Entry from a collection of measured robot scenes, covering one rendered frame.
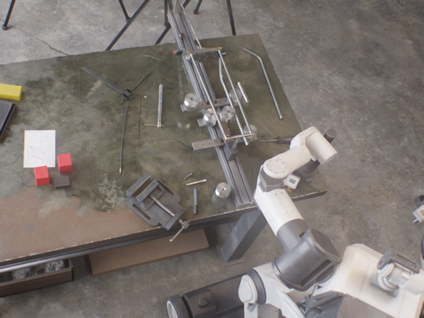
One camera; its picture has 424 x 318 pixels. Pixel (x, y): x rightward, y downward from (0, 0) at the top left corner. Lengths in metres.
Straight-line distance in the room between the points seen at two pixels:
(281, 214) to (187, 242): 1.29
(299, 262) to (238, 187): 0.56
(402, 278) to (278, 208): 0.38
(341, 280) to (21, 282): 1.52
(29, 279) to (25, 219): 0.71
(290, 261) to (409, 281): 0.30
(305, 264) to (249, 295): 0.69
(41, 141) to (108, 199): 0.32
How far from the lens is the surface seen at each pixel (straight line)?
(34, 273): 2.64
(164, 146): 2.04
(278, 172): 1.64
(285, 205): 1.58
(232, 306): 2.59
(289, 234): 1.53
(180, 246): 2.79
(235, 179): 2.00
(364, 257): 1.57
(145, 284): 2.75
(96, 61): 2.24
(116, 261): 2.73
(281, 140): 2.14
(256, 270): 2.17
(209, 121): 2.04
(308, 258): 1.50
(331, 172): 3.28
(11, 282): 2.58
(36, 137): 2.04
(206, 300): 2.55
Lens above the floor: 2.62
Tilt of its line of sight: 59 degrees down
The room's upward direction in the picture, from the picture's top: 22 degrees clockwise
